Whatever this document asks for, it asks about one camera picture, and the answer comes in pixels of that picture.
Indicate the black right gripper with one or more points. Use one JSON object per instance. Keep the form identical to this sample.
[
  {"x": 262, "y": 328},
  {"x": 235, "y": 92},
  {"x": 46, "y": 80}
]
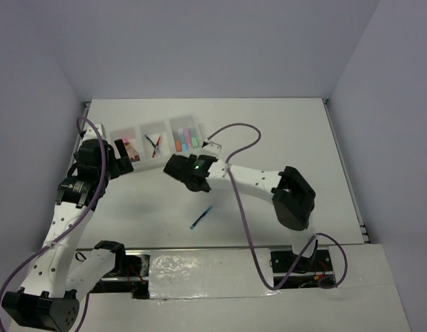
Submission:
[{"x": 193, "y": 158}]

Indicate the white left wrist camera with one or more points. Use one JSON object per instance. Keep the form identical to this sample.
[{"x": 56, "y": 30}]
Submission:
[{"x": 89, "y": 133}]

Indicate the pink highlighter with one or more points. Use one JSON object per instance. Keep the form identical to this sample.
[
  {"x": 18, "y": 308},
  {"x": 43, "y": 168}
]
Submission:
[{"x": 187, "y": 137}]

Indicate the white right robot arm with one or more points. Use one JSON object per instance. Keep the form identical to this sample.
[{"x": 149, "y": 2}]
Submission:
[{"x": 290, "y": 194}]

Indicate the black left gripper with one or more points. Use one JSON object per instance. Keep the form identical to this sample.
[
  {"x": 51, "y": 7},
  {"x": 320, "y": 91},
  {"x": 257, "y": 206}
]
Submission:
[{"x": 122, "y": 164}]

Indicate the dark blue pen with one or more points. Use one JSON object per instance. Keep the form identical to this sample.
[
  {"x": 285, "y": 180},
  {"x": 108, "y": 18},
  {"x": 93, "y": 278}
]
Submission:
[{"x": 149, "y": 139}]

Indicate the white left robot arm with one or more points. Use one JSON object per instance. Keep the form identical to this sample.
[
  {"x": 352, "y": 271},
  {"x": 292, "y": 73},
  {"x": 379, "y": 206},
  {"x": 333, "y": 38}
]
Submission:
[{"x": 49, "y": 297}]

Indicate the red pen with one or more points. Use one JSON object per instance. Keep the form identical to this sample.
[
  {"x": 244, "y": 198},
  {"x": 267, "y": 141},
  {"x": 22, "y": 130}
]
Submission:
[{"x": 156, "y": 147}]

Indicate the silver foil cover panel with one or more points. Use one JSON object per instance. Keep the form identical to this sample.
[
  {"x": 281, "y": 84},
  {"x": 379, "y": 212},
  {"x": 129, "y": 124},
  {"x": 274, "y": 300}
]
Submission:
[{"x": 200, "y": 274}]

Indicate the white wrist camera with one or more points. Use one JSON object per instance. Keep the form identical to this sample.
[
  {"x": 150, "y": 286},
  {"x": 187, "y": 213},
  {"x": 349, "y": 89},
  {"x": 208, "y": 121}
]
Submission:
[
  {"x": 210, "y": 148},
  {"x": 89, "y": 133}
]

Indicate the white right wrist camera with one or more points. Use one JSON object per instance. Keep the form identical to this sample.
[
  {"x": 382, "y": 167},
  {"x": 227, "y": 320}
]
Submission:
[{"x": 210, "y": 148}]

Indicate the blue highlighter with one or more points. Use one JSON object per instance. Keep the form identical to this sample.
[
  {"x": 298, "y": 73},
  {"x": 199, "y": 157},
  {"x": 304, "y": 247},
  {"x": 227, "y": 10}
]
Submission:
[{"x": 183, "y": 141}]

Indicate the green highlighter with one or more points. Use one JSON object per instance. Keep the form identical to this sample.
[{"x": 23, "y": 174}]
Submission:
[{"x": 194, "y": 138}]

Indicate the pink-lidded small bottle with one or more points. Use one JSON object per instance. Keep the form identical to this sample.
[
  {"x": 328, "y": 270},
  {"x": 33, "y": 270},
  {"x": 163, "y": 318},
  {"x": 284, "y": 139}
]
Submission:
[{"x": 131, "y": 151}]

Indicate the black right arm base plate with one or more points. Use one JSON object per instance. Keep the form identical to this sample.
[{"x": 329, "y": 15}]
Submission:
[{"x": 318, "y": 264}]

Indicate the orange highlighter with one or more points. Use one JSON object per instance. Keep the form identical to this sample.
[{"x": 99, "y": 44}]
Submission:
[{"x": 177, "y": 141}]

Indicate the white three-compartment tray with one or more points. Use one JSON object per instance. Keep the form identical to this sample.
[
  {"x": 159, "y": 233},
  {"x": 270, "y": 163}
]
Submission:
[{"x": 149, "y": 145}]

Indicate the light blue pen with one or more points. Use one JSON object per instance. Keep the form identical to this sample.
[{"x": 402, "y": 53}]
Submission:
[{"x": 203, "y": 215}]

